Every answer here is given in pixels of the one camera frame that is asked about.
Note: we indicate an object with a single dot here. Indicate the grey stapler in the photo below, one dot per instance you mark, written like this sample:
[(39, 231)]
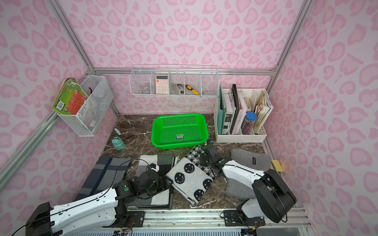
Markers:
[(178, 89)]

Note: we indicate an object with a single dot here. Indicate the small mint cap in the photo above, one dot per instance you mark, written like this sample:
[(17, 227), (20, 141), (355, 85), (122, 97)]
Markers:
[(117, 132)]

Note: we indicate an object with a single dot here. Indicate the green plastic basket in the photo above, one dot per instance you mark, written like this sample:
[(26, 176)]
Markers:
[(179, 131)]

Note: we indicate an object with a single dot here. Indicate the pink white calculator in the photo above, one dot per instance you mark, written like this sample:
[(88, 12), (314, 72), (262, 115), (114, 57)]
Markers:
[(162, 84)]

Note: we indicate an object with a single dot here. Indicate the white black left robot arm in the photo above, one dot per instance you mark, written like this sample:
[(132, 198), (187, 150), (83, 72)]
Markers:
[(105, 209)]

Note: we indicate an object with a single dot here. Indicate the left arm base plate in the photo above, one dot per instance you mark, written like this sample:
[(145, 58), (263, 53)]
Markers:
[(129, 219)]

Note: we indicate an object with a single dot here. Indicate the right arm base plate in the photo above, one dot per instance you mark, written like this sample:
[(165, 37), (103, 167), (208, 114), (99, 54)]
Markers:
[(233, 218)]

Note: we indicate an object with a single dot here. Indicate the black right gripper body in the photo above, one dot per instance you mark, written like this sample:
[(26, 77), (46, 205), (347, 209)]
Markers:
[(205, 154)]

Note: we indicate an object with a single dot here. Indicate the black binder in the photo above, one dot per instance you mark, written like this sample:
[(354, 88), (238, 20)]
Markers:
[(235, 102)]

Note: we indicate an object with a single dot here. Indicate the green red booklet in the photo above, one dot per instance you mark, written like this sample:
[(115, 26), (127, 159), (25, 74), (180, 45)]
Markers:
[(70, 98)]

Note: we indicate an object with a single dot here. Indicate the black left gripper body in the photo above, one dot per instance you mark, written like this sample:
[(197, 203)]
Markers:
[(165, 183)]

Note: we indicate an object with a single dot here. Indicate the navy grey plaid scarf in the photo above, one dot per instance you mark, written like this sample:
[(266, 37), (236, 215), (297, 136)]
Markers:
[(107, 171)]

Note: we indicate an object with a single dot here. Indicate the pink book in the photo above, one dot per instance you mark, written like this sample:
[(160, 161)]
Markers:
[(242, 112)]

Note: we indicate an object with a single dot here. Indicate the smiley houndstooth scarf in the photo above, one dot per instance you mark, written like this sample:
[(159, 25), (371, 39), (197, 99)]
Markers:
[(190, 178)]

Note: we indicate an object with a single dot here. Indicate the white desktop file organizer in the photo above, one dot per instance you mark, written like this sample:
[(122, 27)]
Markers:
[(236, 138)]

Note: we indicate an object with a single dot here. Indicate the round tape dispenser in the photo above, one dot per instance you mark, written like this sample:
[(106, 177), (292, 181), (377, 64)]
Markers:
[(146, 90)]

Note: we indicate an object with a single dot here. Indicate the blue lid pencil jar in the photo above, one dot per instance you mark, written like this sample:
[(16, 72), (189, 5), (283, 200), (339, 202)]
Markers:
[(248, 123)]

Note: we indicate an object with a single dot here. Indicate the clear wall shelf organizer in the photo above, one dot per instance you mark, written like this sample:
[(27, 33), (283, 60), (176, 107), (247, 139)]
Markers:
[(205, 80)]

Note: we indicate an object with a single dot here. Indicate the yellow sticky note pad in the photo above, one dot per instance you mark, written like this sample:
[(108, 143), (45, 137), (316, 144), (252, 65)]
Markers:
[(277, 165)]

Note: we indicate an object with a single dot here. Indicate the green folder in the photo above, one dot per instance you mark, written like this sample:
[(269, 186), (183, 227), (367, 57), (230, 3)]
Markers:
[(221, 111)]

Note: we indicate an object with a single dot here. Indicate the plain grey scarf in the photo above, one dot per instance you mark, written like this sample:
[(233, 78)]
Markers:
[(244, 168)]

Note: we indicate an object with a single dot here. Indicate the black white checkered scarf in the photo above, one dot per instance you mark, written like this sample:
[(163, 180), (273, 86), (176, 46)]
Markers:
[(153, 166)]

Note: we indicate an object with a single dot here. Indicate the beige paper stack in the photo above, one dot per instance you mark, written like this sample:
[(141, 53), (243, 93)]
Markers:
[(260, 104)]

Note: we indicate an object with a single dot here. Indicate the white wire wall basket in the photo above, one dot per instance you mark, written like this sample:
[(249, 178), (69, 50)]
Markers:
[(87, 121)]

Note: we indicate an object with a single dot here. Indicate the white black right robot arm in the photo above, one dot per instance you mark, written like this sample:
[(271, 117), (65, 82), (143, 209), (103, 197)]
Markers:
[(273, 198)]

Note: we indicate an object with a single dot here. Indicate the yellow black utility knife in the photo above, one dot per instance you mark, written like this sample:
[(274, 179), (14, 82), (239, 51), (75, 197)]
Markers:
[(192, 89)]

